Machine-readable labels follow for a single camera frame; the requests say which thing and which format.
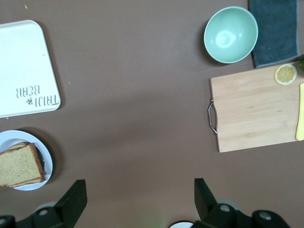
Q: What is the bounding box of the white bear print tray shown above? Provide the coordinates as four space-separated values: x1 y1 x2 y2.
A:
0 19 61 119

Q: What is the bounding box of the yellow plastic knife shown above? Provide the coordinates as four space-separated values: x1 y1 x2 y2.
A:
295 83 304 141

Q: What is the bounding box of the yellow lemon slice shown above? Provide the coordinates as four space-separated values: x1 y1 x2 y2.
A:
275 63 298 86

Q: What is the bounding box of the mint green bowl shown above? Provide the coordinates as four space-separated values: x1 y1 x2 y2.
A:
203 6 259 64

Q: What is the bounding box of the plain brown bread slice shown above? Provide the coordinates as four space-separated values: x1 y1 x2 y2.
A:
0 142 46 188

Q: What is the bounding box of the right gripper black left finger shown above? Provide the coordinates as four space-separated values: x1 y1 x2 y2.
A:
0 179 87 228

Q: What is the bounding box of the round white plate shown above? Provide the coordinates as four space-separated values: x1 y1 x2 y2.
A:
0 130 53 191

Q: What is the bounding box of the wooden cutting board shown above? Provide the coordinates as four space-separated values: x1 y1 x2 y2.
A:
208 62 304 153

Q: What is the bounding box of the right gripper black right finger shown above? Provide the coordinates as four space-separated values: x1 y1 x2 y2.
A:
193 178 292 228

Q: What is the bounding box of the dark grey cloth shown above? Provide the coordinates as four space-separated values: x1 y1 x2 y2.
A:
248 0 301 69

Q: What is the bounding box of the bread slice under egg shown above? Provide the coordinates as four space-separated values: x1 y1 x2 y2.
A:
6 142 46 187

